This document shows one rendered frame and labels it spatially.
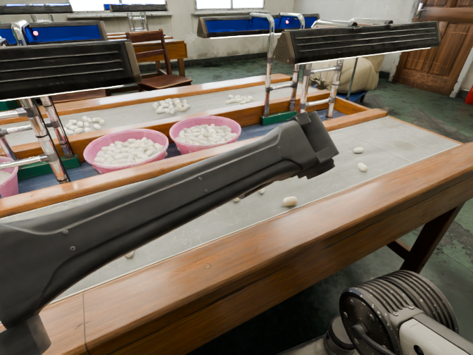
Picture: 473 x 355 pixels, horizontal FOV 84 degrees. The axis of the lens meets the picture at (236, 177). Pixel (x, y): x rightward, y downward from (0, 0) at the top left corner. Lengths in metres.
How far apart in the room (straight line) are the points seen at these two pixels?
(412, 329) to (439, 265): 1.37
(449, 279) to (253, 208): 1.31
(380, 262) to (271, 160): 1.43
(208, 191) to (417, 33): 0.95
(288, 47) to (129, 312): 0.64
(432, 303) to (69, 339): 0.55
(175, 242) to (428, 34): 0.99
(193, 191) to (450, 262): 1.74
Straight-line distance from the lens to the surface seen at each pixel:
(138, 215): 0.21
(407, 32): 1.05
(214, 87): 1.53
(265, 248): 0.54
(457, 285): 1.78
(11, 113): 0.79
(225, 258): 0.52
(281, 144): 0.31
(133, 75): 0.56
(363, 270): 1.60
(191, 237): 0.60
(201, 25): 1.20
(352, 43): 0.85
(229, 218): 0.63
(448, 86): 4.98
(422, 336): 0.47
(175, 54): 3.42
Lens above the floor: 1.18
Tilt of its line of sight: 35 degrees down
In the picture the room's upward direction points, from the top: straight up
